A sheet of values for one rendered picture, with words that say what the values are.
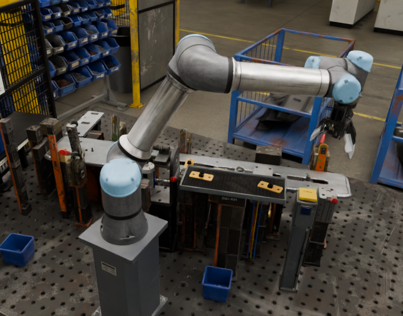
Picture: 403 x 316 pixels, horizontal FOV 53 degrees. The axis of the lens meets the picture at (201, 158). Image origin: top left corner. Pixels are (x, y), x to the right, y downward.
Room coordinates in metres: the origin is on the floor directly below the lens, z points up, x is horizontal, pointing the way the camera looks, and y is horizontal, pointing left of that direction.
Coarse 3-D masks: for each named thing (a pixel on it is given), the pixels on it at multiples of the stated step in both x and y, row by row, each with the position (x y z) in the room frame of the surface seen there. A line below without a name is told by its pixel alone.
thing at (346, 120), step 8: (336, 104) 1.18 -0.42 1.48; (336, 112) 1.20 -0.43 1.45; (344, 112) 1.18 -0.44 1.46; (328, 120) 1.19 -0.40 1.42; (336, 120) 1.18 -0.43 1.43; (344, 120) 1.20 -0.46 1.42; (328, 128) 1.20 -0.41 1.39; (336, 128) 1.17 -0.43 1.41; (344, 128) 1.16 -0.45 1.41; (336, 136) 1.17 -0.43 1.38
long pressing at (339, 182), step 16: (64, 144) 1.68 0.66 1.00; (80, 144) 1.69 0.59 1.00; (96, 144) 1.70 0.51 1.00; (96, 160) 1.56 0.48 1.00; (208, 160) 1.60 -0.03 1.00; (224, 160) 1.61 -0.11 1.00; (304, 176) 1.50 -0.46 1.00; (320, 176) 1.51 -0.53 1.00; (336, 176) 1.51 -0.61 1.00; (336, 192) 1.39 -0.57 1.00
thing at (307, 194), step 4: (300, 188) 1.18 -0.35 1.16; (304, 188) 1.18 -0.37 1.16; (300, 192) 1.15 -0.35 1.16; (304, 192) 1.15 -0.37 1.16; (308, 192) 1.15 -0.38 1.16; (312, 192) 1.16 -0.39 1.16; (300, 196) 1.13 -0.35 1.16; (304, 196) 1.13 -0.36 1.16; (308, 196) 1.13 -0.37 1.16; (312, 196) 1.13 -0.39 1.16; (316, 196) 1.14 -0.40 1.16; (308, 200) 1.12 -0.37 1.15; (312, 200) 1.12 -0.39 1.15; (316, 200) 1.12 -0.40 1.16
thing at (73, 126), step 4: (68, 124) 1.48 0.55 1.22; (72, 124) 1.49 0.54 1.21; (76, 124) 1.50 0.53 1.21; (68, 128) 1.47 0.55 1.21; (72, 128) 1.46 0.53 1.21; (76, 128) 1.48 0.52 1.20; (68, 132) 1.45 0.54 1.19; (72, 132) 1.47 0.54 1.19; (76, 132) 1.47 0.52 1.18; (68, 136) 1.47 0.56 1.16; (72, 136) 1.47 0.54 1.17; (76, 136) 1.47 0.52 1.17; (72, 140) 1.47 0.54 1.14; (76, 140) 1.47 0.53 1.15; (72, 144) 1.48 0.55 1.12; (76, 144) 1.48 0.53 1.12; (72, 148) 1.48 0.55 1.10; (76, 148) 1.48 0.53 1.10; (80, 148) 1.49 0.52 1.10; (80, 152) 1.49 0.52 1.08; (76, 156) 1.50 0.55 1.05
